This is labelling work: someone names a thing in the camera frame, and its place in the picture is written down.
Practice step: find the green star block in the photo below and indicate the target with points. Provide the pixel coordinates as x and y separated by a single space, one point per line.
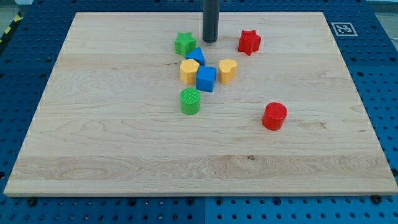
184 43

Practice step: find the red star block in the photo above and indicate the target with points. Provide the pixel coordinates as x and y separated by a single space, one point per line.
249 42

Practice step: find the green cylinder block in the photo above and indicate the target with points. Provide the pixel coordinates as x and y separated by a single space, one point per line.
190 101

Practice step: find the blue cube block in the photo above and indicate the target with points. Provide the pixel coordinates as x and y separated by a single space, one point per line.
205 78

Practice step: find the yellow hexagon block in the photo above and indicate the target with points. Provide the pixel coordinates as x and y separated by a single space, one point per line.
188 71

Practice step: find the yellow heart block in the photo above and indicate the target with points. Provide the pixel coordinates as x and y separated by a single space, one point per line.
227 70

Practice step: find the blue triangle block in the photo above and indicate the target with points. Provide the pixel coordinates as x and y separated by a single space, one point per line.
197 55

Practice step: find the red cylinder block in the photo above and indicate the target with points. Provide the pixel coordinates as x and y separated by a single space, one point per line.
274 116

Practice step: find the light wooden board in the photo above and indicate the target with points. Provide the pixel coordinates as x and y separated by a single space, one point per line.
109 122

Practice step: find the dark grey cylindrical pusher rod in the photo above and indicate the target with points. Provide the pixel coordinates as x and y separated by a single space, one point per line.
211 10

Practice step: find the white fiducial marker tag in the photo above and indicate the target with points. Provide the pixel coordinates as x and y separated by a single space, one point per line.
344 29

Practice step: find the yellow black hazard tape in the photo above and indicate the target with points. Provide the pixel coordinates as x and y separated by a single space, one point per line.
12 27

